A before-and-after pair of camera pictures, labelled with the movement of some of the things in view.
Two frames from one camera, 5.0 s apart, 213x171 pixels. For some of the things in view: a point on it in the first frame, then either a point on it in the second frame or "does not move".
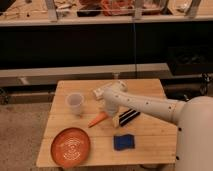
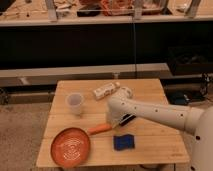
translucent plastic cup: x=74 y=100 does not move
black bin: x=190 y=60 does not move
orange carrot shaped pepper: x=102 y=116 -> x=99 y=128
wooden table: x=127 y=137 does not move
